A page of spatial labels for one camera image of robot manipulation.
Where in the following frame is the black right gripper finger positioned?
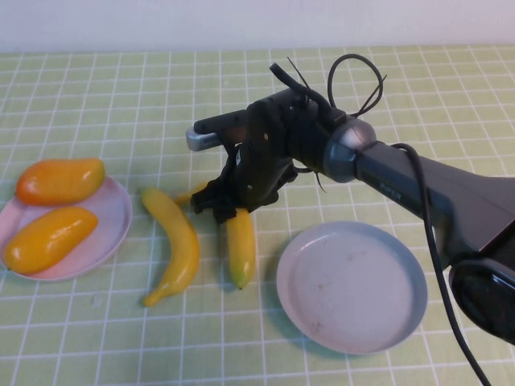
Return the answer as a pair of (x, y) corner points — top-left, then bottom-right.
(214, 199), (251, 225)
(191, 176), (233, 213)

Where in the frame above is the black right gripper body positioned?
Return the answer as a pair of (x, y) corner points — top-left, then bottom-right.
(219, 100), (299, 212)

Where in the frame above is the thick banana green end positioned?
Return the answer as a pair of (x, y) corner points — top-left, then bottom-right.
(173, 181), (258, 290)

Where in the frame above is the slender strongly curved banana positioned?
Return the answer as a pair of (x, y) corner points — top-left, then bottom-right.
(140, 186), (201, 309)

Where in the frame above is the orange mango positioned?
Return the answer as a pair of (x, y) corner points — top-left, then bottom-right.
(14, 158), (106, 207)

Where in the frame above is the yellow-orange mango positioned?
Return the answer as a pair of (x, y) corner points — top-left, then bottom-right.
(3, 207), (100, 277)

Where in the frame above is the pink round plate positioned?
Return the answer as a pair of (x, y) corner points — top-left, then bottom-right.
(0, 175), (134, 282)

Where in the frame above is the blue round plate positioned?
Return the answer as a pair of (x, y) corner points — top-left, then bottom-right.
(275, 220), (428, 355)

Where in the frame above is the black zip tie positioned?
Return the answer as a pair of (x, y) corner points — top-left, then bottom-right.
(286, 55), (313, 105)

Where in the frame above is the green checked tablecloth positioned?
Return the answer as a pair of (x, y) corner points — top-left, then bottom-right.
(0, 44), (515, 386)

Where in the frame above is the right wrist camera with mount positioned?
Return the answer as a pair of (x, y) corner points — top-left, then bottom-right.
(186, 109), (251, 153)

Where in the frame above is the black right camera cable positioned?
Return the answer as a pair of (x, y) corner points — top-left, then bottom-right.
(269, 62), (337, 120)

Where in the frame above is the thin black looped cable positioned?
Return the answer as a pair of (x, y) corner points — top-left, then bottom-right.
(328, 53), (388, 120)

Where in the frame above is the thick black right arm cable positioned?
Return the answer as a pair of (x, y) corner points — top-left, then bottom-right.
(390, 142), (492, 386)

